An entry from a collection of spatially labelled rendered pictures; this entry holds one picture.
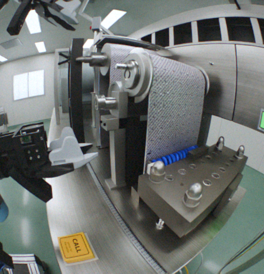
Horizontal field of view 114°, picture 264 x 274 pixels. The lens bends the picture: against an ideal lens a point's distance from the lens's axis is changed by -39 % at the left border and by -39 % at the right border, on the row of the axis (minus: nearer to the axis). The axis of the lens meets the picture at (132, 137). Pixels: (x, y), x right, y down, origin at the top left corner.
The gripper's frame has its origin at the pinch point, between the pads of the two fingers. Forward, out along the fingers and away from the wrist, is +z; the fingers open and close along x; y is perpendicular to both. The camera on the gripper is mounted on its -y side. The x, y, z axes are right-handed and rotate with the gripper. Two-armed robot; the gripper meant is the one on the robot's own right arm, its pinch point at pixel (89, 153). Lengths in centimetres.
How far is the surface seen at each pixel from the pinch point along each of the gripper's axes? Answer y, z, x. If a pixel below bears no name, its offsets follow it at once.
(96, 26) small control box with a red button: 54, 16, 57
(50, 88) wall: 21, -42, 556
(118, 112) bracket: 6.1, 9.9, 7.3
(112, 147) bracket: -4.4, 8.9, 8.8
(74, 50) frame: 29.4, 1.5, 32.9
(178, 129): 1.7, 25.0, -0.4
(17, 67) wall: 132, -192, 556
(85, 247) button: -16.5, -7.5, -11.2
